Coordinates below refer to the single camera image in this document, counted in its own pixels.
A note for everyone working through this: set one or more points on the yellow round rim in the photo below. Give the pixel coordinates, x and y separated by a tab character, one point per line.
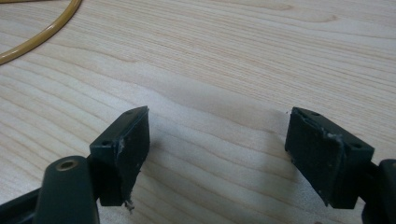
46	32

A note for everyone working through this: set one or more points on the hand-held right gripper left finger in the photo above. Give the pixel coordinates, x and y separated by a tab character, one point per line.
121	158

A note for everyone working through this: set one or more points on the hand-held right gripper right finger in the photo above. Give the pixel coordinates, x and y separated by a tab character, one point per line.
323	155

